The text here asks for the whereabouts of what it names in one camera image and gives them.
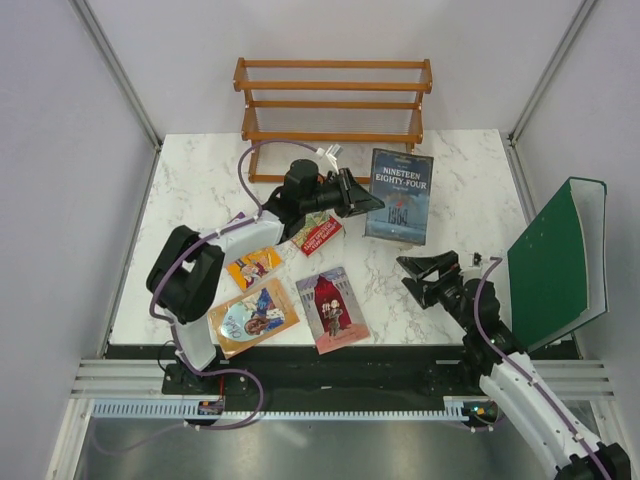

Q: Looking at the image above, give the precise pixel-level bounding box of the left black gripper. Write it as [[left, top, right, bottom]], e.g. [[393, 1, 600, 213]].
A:
[[302, 168, 385, 219]]

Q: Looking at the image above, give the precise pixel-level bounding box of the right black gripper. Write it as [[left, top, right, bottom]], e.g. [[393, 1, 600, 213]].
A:
[[395, 250, 473, 332]]

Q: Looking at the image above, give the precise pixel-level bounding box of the Nineteen Eighty-Four blue book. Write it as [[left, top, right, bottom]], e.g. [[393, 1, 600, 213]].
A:
[[364, 148, 434, 246]]

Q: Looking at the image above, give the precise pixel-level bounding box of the grey red curtain book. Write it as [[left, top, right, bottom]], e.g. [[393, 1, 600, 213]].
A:
[[296, 267, 370, 355]]

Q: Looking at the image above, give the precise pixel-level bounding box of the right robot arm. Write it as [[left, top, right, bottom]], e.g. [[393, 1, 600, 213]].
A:
[[396, 251, 632, 479]]

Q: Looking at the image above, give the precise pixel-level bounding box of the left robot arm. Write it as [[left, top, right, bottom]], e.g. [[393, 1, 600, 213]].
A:
[[146, 159, 384, 393]]

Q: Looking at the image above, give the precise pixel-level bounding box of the red Treehouse book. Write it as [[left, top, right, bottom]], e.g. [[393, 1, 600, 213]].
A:
[[291, 212, 343, 257]]

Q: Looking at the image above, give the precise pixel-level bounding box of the wooden book rack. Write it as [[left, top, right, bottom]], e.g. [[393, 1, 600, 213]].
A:
[[233, 58, 433, 183]]

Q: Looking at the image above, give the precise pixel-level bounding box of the green lever arch file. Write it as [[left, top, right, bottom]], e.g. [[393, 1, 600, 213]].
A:
[[507, 177, 609, 352]]

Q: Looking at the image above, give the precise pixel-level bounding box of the Roald Dahl yellow purple book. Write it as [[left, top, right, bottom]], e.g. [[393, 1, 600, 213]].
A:
[[226, 247, 283, 292]]

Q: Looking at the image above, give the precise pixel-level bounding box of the orange Charlie book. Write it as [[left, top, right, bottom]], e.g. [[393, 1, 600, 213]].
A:
[[207, 279, 299, 359]]

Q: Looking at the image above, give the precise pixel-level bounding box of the white slotted cable duct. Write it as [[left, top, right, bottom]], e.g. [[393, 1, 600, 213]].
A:
[[91, 397, 499, 421]]

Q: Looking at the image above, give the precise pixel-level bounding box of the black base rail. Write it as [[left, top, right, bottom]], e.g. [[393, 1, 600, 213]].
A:
[[106, 345, 481, 410]]

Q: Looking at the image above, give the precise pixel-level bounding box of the aluminium front rail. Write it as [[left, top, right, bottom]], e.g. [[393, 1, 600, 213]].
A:
[[71, 360, 614, 401]]

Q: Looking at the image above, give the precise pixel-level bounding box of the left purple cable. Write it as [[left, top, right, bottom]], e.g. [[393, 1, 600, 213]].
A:
[[91, 140, 346, 455]]

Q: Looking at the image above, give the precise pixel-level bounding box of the purple cable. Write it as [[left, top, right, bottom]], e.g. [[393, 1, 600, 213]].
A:
[[91, 140, 346, 455], [457, 255, 616, 480]]

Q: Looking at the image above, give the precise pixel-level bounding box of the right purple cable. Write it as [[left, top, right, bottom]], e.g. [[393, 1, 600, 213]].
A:
[[457, 255, 616, 480]]

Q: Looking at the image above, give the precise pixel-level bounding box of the right aluminium frame post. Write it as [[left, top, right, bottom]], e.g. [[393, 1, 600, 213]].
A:
[[506, 0, 599, 148]]

